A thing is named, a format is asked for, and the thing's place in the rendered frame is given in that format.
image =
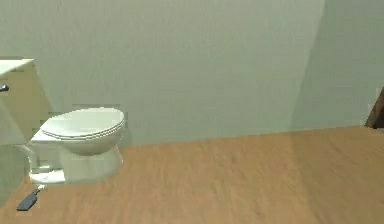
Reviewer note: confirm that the white toilet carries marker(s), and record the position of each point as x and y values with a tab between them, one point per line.
80	133

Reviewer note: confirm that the brown wooden door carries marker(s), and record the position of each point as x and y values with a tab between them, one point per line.
377	115

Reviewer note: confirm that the black toilet brush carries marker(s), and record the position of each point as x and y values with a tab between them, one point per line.
28	202

